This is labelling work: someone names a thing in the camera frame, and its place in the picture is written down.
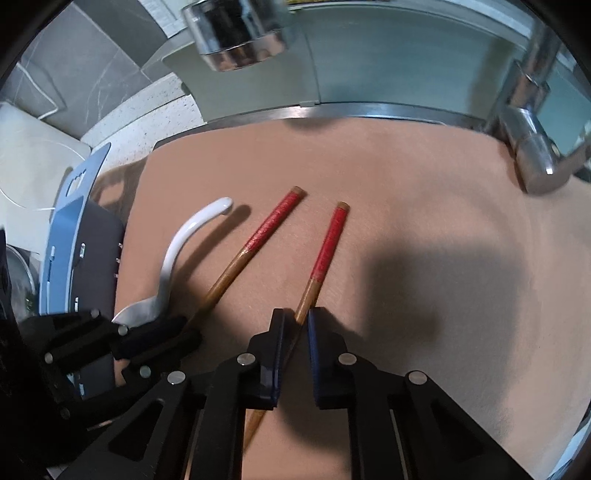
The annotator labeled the chrome faucet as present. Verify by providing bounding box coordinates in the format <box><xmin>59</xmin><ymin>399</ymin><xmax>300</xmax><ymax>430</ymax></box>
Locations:
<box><xmin>182</xmin><ymin>0</ymin><xmax>591</xmax><ymax>195</ymax></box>

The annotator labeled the red wooden chopstick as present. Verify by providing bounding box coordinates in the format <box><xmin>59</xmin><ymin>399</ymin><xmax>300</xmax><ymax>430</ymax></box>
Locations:
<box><xmin>182</xmin><ymin>186</ymin><xmax>306</xmax><ymax>333</ymax></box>
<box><xmin>240</xmin><ymin>200</ymin><xmax>350</xmax><ymax>450</ymax></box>

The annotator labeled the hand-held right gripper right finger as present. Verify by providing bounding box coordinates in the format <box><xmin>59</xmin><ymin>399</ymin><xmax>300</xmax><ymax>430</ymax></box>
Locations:
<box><xmin>307</xmin><ymin>308</ymin><xmax>532</xmax><ymax>480</ymax></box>

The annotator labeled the steel pot lid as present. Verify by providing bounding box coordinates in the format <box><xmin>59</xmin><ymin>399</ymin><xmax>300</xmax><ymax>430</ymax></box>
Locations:
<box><xmin>4</xmin><ymin>244</ymin><xmax>40</xmax><ymax>319</ymax></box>

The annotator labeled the white cutting board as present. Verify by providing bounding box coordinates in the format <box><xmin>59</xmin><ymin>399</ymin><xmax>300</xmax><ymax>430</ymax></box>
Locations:
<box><xmin>0</xmin><ymin>102</ymin><xmax>93</xmax><ymax>252</ymax></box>

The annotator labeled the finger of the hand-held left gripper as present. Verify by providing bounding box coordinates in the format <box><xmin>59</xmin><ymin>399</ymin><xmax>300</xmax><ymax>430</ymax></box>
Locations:
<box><xmin>21</xmin><ymin>308</ymin><xmax>131</xmax><ymax>366</ymax></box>
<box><xmin>113</xmin><ymin>315</ymin><xmax>204</xmax><ymax>377</ymax></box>

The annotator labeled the white spoon with blue mark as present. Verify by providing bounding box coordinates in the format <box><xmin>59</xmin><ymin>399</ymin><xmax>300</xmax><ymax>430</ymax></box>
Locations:
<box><xmin>111</xmin><ymin>196</ymin><xmax>236</xmax><ymax>328</ymax></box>

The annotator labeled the dark grey tray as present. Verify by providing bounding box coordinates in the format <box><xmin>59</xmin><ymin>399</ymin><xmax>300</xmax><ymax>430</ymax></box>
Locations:
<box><xmin>78</xmin><ymin>203</ymin><xmax>127</xmax><ymax>398</ymax></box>

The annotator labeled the blue plastic rack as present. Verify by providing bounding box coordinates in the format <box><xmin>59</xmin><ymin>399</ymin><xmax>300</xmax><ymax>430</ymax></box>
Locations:
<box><xmin>37</xmin><ymin>143</ymin><xmax>114</xmax><ymax>400</ymax></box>

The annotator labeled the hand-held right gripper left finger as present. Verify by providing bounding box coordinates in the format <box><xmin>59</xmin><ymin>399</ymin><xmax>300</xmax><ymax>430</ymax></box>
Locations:
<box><xmin>58</xmin><ymin>308</ymin><xmax>287</xmax><ymax>480</ymax></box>

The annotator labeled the brown board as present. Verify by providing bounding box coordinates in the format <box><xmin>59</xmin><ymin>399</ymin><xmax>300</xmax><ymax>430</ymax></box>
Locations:
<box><xmin>113</xmin><ymin>115</ymin><xmax>591</xmax><ymax>480</ymax></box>

